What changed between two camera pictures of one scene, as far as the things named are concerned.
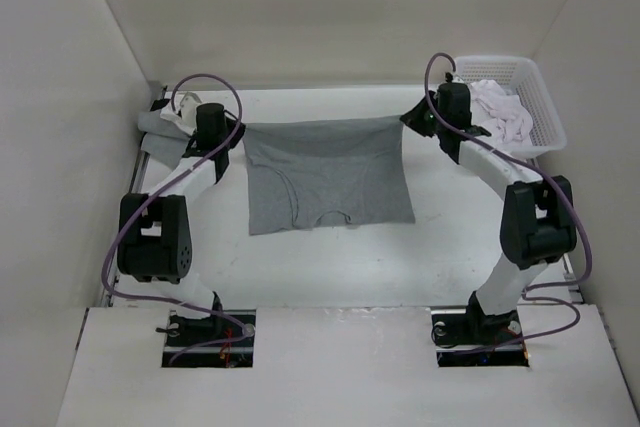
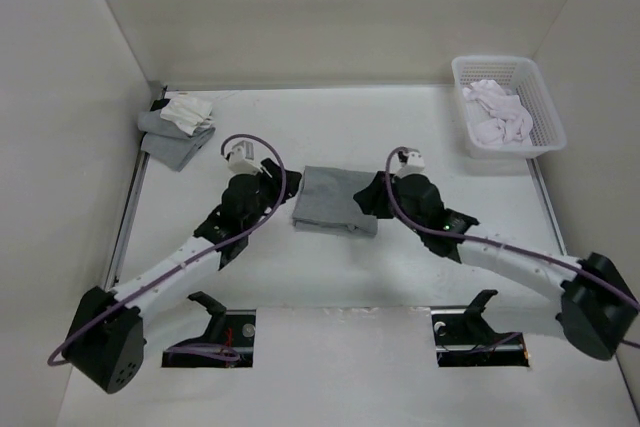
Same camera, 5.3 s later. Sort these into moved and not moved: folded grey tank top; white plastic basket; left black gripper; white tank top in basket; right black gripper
Moved: left black gripper; right black gripper
Not moved: folded grey tank top; white plastic basket; white tank top in basket
